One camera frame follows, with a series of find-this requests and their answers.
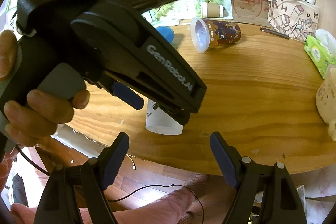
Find cream ceramic mug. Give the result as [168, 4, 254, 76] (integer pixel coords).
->
[315, 68, 336, 141]

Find person's pink trouser leg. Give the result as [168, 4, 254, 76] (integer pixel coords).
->
[0, 150, 211, 224]

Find black pen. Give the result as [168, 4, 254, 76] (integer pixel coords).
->
[260, 27, 289, 40]

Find green leaf calendar cards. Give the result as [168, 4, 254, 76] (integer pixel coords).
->
[142, 0, 234, 27]

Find blue plastic cup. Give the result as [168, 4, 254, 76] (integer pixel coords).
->
[155, 26, 175, 44]

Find panda paper cup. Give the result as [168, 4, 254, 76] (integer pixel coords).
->
[145, 99, 183, 136]

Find brown sleeve coffee cup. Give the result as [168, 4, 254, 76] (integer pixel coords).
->
[201, 2, 224, 18]

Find person's left hand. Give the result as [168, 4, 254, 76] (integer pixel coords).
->
[0, 29, 91, 148]

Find black thin cable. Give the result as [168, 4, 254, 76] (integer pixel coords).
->
[15, 144, 206, 224]

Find pink slipper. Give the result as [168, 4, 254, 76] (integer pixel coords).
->
[178, 173, 209, 224]

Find beige printed storage bag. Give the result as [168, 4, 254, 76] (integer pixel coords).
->
[268, 0, 319, 42]

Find brown printed lidded cup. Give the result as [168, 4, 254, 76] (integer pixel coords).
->
[190, 18, 242, 53]

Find green tissue box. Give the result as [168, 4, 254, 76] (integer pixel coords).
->
[304, 29, 336, 79]

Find brown cartoon cardboard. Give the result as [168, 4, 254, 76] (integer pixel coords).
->
[231, 0, 270, 27]

